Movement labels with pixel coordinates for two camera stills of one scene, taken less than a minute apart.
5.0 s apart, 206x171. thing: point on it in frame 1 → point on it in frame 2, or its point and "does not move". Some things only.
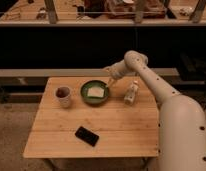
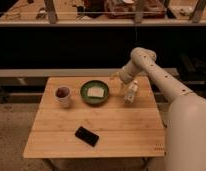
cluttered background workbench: x=102 y=12 does not move
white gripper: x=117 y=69 → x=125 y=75
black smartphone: x=87 y=135 does not move
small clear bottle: x=130 y=95 does not move
